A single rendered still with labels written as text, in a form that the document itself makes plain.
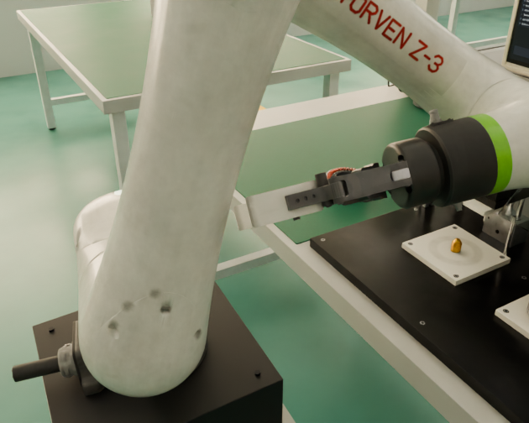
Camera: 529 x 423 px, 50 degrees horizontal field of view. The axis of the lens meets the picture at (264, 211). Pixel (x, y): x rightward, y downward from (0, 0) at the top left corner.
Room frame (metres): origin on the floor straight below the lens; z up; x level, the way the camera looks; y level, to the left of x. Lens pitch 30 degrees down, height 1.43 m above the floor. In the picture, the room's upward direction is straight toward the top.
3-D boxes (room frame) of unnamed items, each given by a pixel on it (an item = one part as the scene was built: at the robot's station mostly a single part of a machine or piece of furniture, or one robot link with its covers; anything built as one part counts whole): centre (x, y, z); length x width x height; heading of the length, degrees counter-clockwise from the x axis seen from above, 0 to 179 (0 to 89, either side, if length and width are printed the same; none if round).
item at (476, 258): (0.95, -0.39, 0.78); 0.15 x 0.15 x 0.01; 30
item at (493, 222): (1.02, -0.51, 0.80); 0.08 x 0.05 x 0.06; 30
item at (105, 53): (3.01, 0.55, 0.38); 1.85 x 1.10 x 0.75; 30
